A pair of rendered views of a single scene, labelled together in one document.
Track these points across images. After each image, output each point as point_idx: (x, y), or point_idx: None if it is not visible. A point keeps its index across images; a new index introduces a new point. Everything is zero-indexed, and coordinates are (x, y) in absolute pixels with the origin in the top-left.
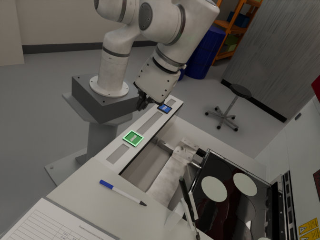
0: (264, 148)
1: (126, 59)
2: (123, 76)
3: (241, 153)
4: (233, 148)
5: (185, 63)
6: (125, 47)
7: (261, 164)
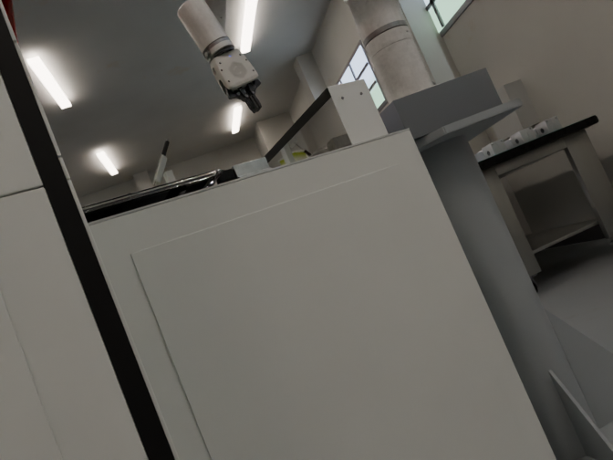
0: (79, 203)
1: (370, 47)
2: (384, 77)
3: (168, 199)
4: (199, 190)
5: (203, 52)
6: (358, 32)
7: (92, 222)
